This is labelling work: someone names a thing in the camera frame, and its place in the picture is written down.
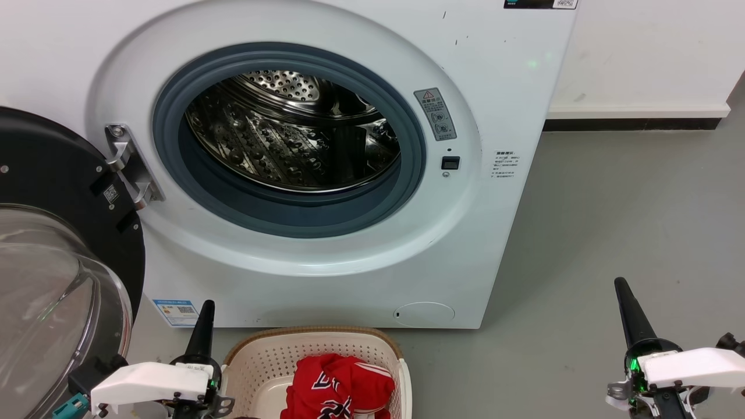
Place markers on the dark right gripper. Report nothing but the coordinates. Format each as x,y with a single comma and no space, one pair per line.
649,390

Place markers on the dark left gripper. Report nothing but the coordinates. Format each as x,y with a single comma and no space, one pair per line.
212,396

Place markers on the red garment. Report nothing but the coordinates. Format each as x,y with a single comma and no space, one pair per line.
337,387

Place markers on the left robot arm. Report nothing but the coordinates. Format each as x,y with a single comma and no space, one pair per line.
87,378

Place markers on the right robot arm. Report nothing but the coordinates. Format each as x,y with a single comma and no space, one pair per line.
732,343

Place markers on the cream perforated laundry basket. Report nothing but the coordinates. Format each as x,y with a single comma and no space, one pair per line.
256,372

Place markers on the stainless steel washing machine drum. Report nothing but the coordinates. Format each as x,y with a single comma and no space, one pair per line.
279,139

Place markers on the black washer door with glass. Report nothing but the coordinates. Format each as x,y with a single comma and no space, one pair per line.
46,180

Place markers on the blue energy label sticker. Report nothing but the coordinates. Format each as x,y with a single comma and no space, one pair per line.
174,312

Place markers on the grey rubber door gasket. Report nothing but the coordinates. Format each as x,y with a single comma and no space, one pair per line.
291,215

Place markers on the white QR sticker on door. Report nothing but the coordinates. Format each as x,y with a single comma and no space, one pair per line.
110,194

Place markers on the silver metal door hinge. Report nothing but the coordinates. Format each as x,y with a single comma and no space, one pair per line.
129,166

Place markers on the small text label sticker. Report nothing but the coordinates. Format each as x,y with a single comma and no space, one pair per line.
505,164

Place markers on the round white filter cover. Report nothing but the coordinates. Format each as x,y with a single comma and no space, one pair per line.
424,314

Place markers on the black door latch slot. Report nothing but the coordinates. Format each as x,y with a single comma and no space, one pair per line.
450,163

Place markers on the white front-load washing machine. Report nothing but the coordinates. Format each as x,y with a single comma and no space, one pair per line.
500,87

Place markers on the grey warning sticker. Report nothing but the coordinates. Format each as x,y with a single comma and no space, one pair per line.
435,114

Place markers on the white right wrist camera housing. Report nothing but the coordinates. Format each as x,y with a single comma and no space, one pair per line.
695,366

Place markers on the black wall baseboard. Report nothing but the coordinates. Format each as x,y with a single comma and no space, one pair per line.
634,124

